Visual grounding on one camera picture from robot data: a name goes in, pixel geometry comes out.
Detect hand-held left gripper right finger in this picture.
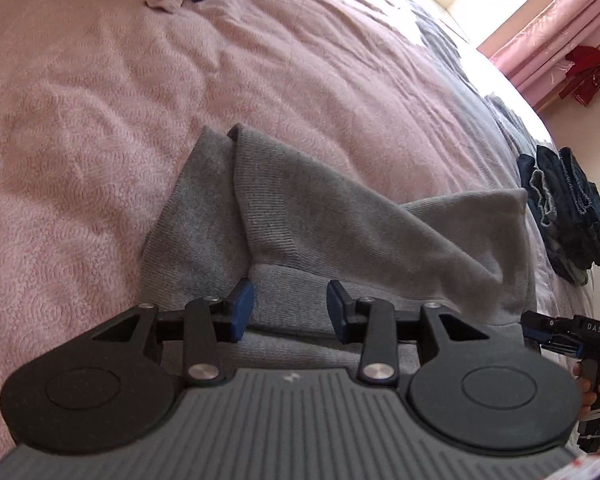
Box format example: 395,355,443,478
327,280,489,382

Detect grey knit sweater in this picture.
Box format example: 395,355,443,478
141,124,537,378

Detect pink textured bedspread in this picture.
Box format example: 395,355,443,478
0,0,556,453

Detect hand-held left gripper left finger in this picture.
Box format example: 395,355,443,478
91,279,255,386

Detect grey herringbone blanket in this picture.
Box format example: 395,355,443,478
405,0,581,341

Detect dark blue jeans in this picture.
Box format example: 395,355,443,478
517,145,600,287

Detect pink curtain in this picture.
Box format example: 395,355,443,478
477,0,600,107

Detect red garment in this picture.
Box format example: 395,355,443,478
559,45,600,107

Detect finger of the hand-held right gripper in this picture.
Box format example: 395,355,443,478
521,311,584,359

